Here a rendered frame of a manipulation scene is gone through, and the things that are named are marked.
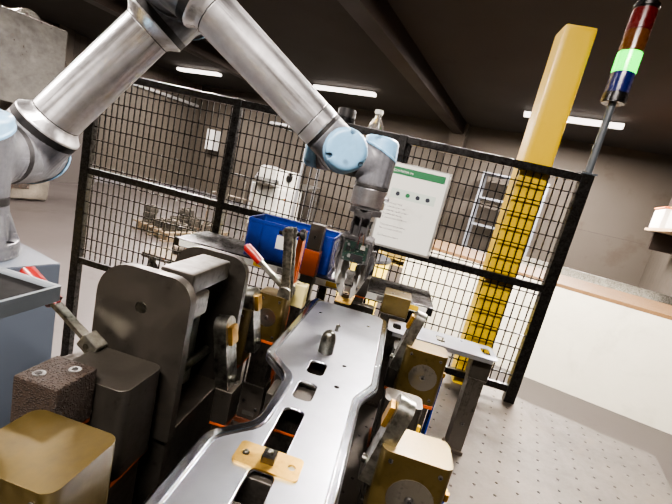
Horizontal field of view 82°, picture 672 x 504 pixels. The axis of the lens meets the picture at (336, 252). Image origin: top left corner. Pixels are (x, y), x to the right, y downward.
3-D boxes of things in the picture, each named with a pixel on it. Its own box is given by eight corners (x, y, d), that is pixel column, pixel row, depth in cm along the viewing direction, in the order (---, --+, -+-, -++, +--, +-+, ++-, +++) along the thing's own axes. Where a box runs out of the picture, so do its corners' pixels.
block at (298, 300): (278, 411, 106) (306, 286, 99) (266, 408, 106) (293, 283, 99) (282, 405, 109) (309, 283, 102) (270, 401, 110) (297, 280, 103)
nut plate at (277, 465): (304, 462, 49) (306, 454, 48) (296, 484, 45) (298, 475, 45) (242, 441, 50) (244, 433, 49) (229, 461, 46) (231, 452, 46)
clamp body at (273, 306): (257, 431, 97) (285, 299, 90) (221, 418, 98) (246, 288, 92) (266, 416, 103) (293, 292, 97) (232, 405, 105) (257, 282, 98)
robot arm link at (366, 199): (356, 185, 88) (391, 193, 87) (351, 204, 89) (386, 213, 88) (351, 184, 81) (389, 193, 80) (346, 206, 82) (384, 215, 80)
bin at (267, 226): (327, 276, 128) (335, 238, 126) (241, 253, 131) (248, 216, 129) (334, 266, 144) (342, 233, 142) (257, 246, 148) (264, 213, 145)
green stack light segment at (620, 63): (640, 72, 118) (648, 51, 117) (617, 68, 119) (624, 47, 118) (628, 78, 125) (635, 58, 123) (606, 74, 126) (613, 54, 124)
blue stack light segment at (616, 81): (633, 93, 119) (640, 72, 118) (610, 89, 120) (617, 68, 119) (621, 98, 126) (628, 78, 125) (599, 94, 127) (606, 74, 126)
